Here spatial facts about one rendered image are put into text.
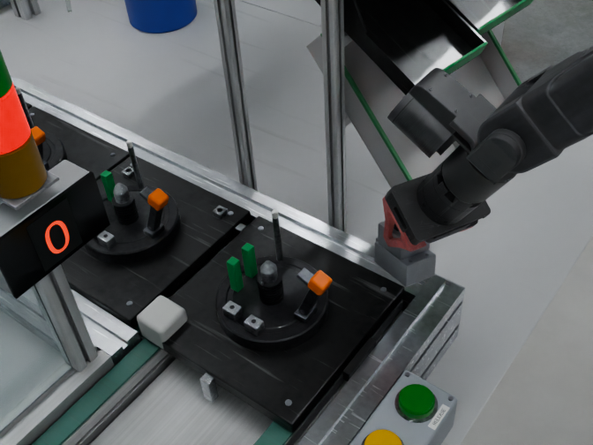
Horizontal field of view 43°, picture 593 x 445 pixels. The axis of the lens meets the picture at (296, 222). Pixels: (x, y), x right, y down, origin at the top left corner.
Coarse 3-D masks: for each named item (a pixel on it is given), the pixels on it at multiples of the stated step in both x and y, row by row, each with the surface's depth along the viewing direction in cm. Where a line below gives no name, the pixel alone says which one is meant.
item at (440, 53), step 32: (352, 0) 85; (384, 0) 92; (416, 0) 94; (352, 32) 88; (384, 32) 90; (416, 32) 91; (448, 32) 93; (384, 64) 87; (416, 64) 89; (448, 64) 90
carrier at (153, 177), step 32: (128, 160) 116; (128, 192) 101; (192, 192) 110; (128, 224) 103; (192, 224) 105; (224, 224) 105; (96, 256) 101; (128, 256) 99; (160, 256) 101; (192, 256) 100; (96, 288) 97; (128, 288) 97; (160, 288) 97; (128, 320) 93
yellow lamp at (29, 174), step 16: (32, 144) 65; (0, 160) 63; (16, 160) 64; (32, 160) 65; (0, 176) 64; (16, 176) 65; (32, 176) 66; (0, 192) 66; (16, 192) 66; (32, 192) 67
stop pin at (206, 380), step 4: (204, 376) 87; (208, 376) 87; (212, 376) 87; (200, 380) 87; (204, 380) 87; (208, 380) 87; (212, 380) 87; (204, 384) 87; (208, 384) 86; (212, 384) 87; (204, 388) 88; (208, 388) 87; (212, 388) 87; (216, 388) 88; (204, 392) 88; (208, 392) 88; (212, 392) 88; (216, 392) 89; (208, 396) 88; (212, 396) 88; (216, 396) 89; (212, 400) 89
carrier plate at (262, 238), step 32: (256, 224) 104; (224, 256) 100; (256, 256) 100; (288, 256) 99; (320, 256) 99; (192, 288) 96; (352, 288) 95; (384, 288) 94; (192, 320) 93; (352, 320) 91; (384, 320) 93; (192, 352) 89; (224, 352) 89; (256, 352) 88; (288, 352) 88; (320, 352) 88; (352, 352) 88; (224, 384) 86; (256, 384) 85; (288, 384) 85; (320, 384) 85; (288, 416) 82
